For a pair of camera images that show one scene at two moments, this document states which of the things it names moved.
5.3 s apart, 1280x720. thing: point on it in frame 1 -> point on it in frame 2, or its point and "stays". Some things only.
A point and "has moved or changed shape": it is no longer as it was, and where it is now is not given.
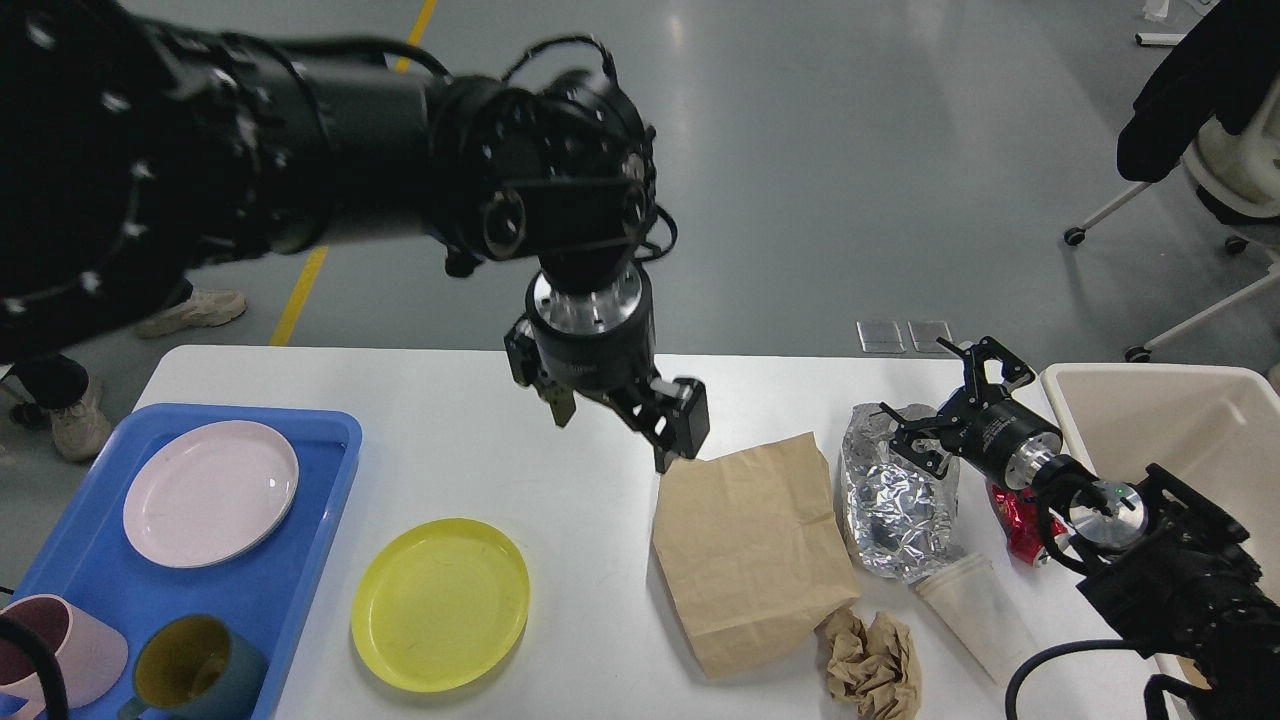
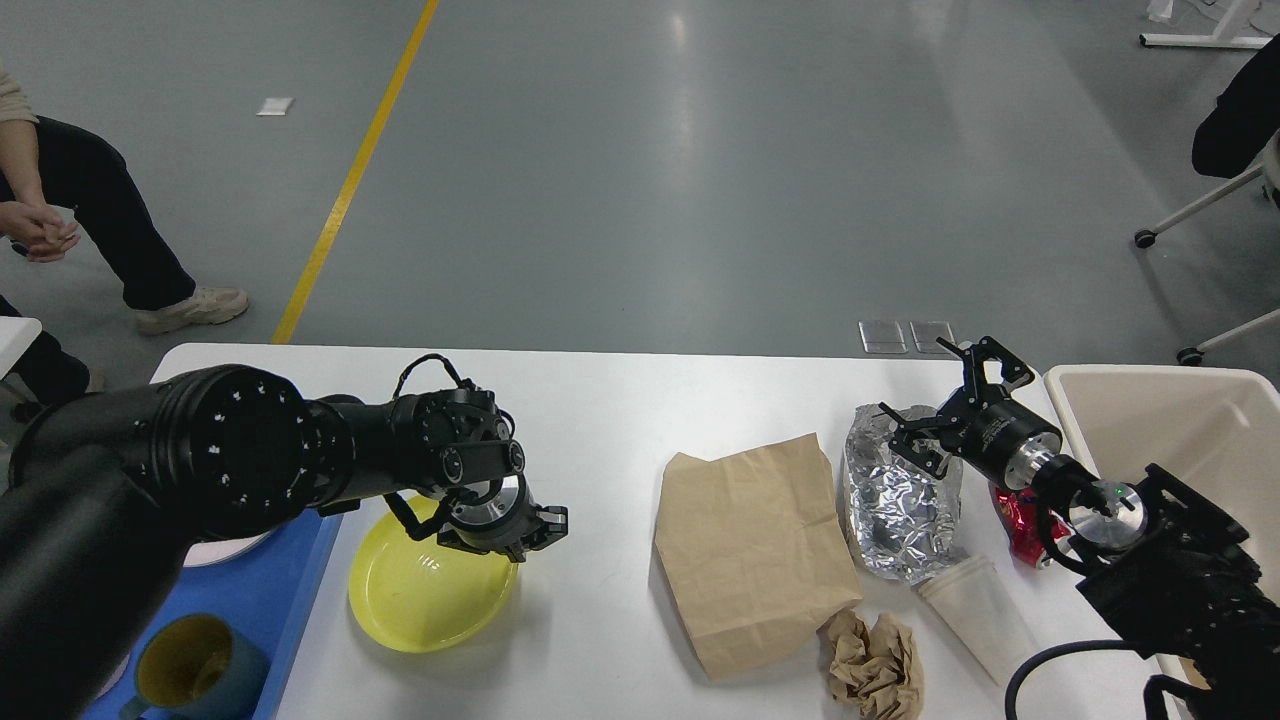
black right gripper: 984,425 stays
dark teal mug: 194,667 stays
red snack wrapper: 1020,516 stays
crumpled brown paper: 874,668 stays
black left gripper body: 600,341 -> 499,516
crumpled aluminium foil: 899,513 stays
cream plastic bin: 1218,426 stays
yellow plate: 440,606 has moved or changed shape
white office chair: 1237,181 -> 1269,169
